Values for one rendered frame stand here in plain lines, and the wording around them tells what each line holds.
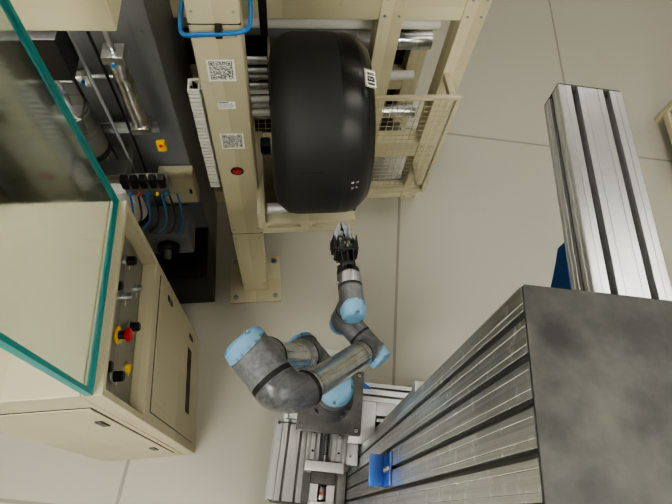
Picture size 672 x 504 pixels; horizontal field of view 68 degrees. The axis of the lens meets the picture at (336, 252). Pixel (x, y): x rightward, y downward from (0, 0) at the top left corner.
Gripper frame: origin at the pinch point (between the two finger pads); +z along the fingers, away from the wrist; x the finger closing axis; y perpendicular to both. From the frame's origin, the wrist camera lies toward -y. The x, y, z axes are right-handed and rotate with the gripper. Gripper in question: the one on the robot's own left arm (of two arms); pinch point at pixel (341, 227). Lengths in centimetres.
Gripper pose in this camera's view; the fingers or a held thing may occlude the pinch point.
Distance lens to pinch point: 165.9
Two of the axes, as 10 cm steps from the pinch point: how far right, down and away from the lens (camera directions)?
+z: -1.0, -8.2, 5.7
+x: -9.9, 0.5, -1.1
